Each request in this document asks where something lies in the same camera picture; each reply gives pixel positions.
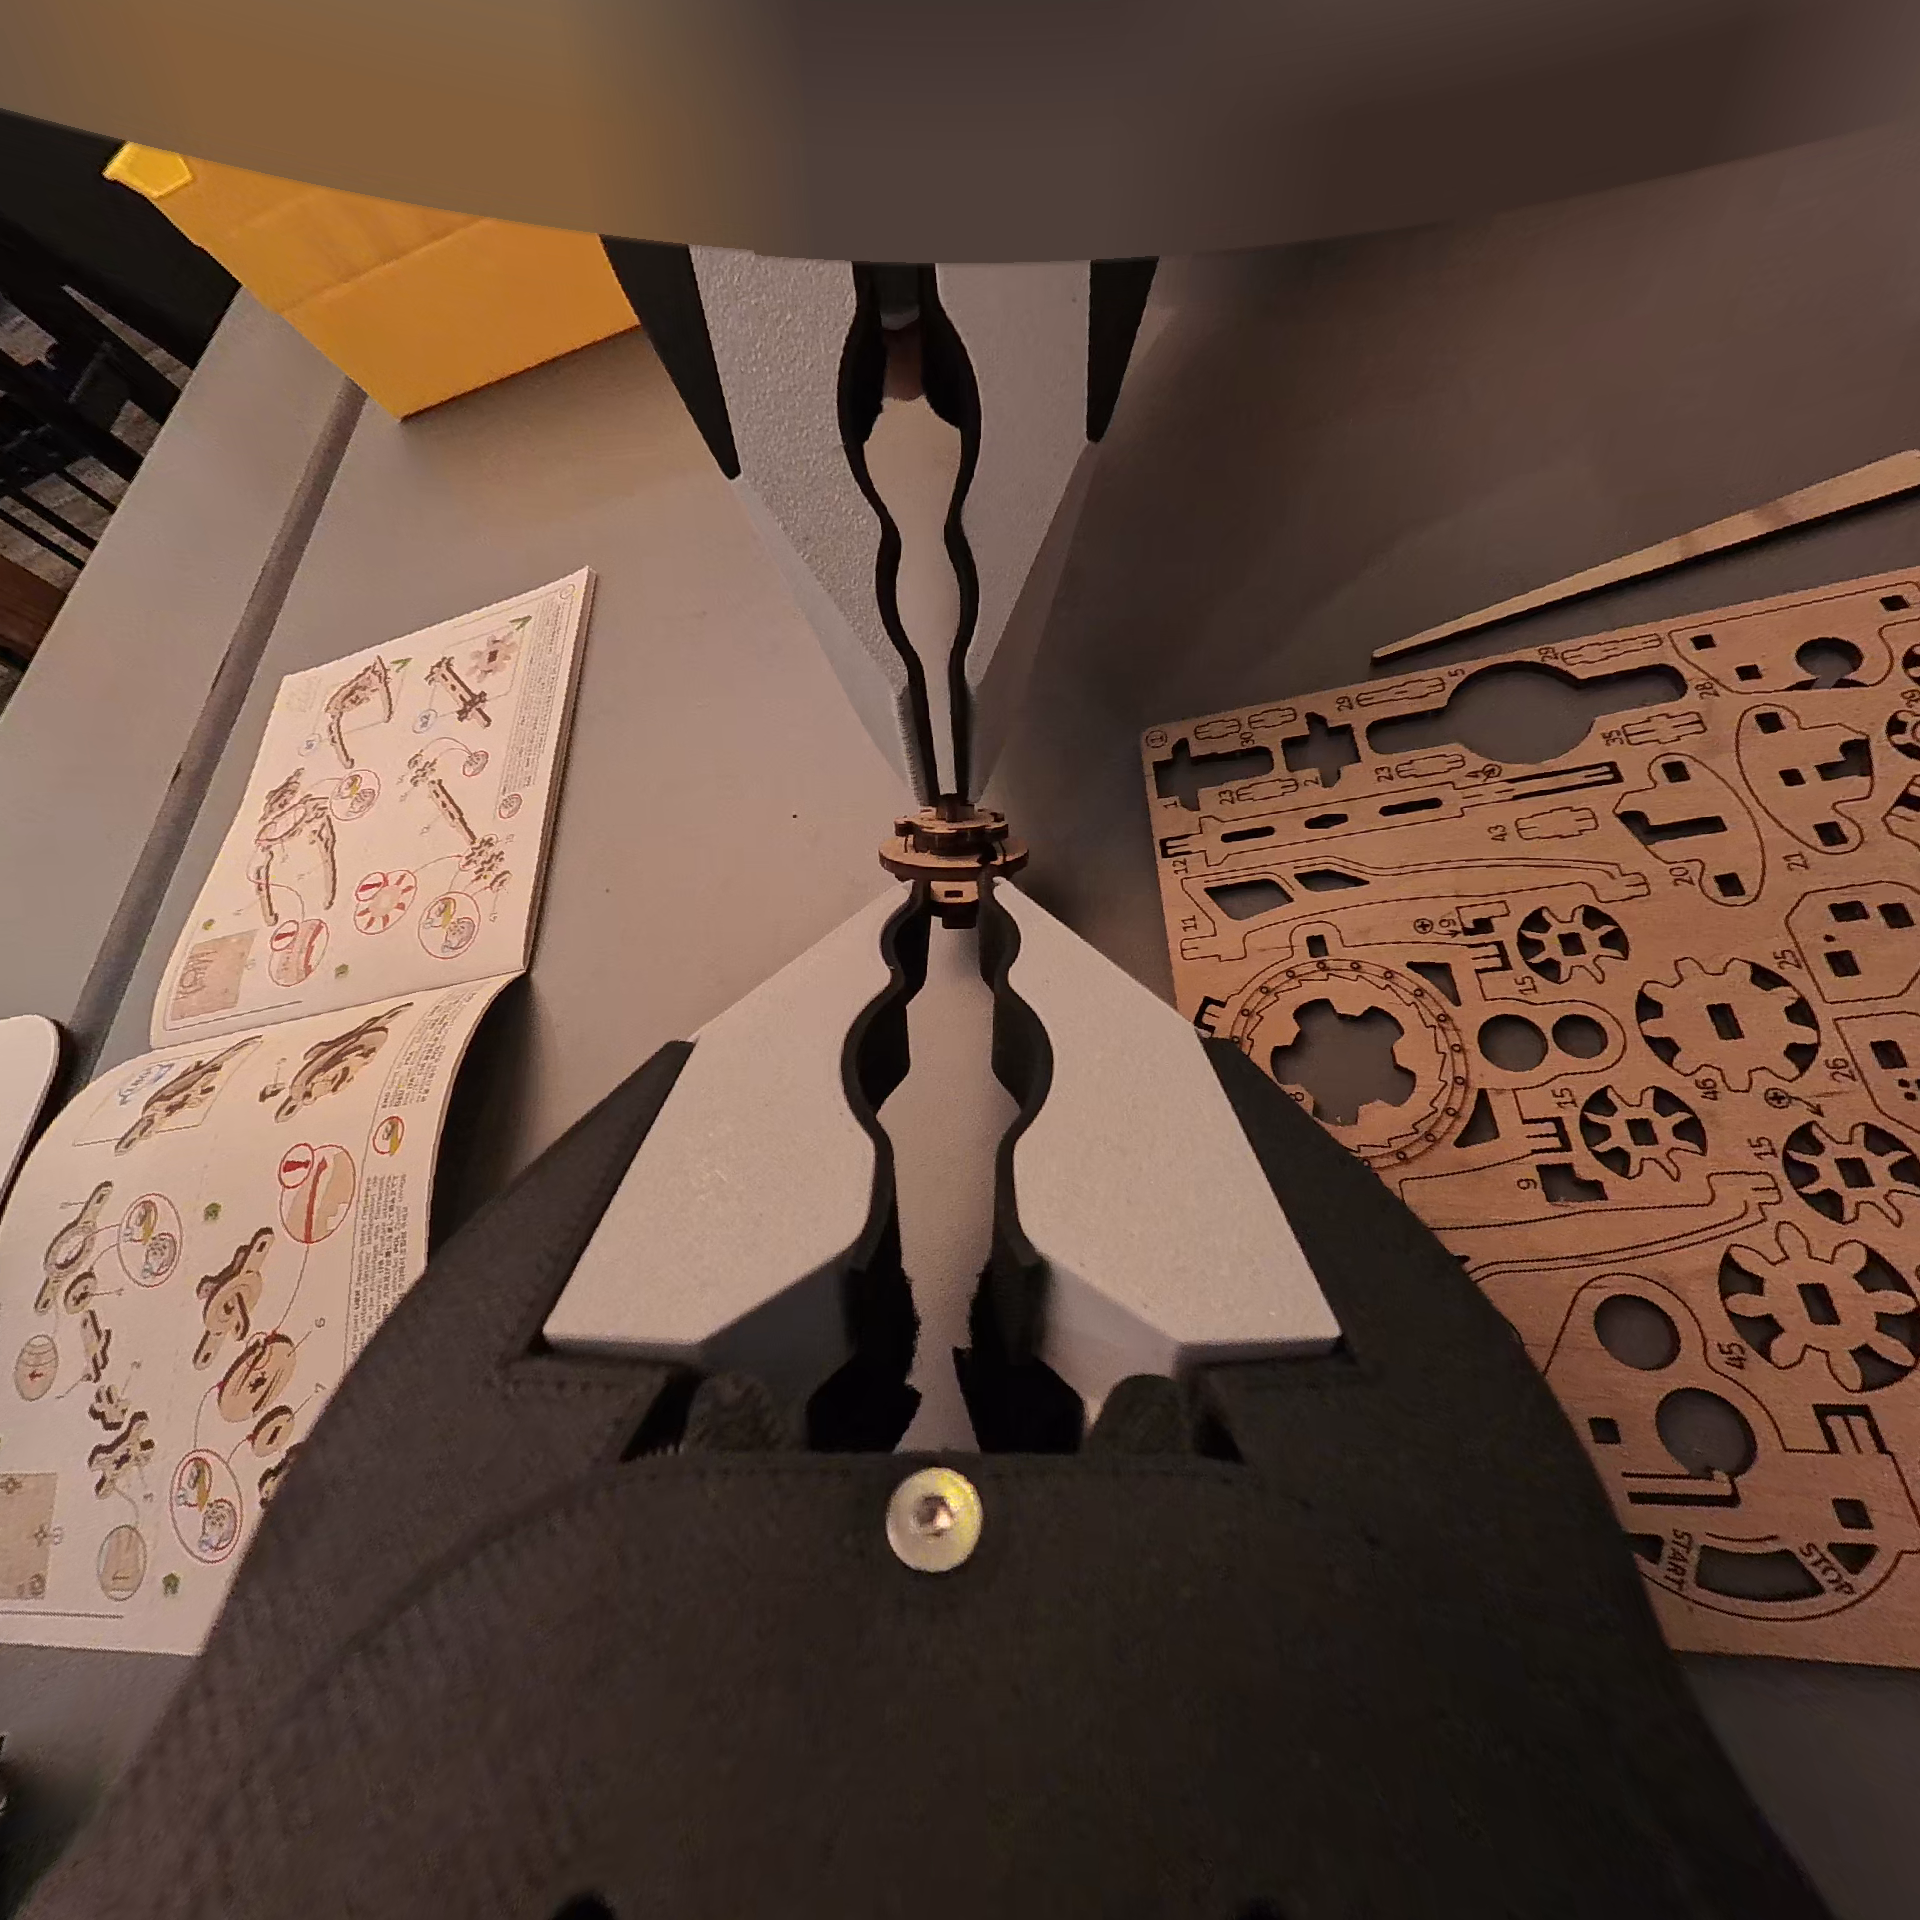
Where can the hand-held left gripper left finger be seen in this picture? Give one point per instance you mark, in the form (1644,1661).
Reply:
(717,1166)

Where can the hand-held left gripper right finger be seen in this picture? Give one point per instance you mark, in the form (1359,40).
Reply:
(1153,1166)

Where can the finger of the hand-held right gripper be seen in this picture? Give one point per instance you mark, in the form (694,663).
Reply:
(1053,481)
(790,481)

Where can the small wooden gear assembly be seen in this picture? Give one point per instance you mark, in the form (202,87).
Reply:
(953,854)

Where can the laser-cut wooden parts sheet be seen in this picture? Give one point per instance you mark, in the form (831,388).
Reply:
(1623,1139)

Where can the yellow cardboard box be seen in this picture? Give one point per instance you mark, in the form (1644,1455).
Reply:
(440,290)

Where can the open instruction booklet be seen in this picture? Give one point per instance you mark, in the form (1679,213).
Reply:
(303,1050)

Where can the thin wooden stick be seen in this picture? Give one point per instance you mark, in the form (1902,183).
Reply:
(1651,562)

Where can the white rounded object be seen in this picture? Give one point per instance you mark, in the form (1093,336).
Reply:
(22,1102)

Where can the dark metal rack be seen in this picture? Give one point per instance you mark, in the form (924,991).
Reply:
(78,392)

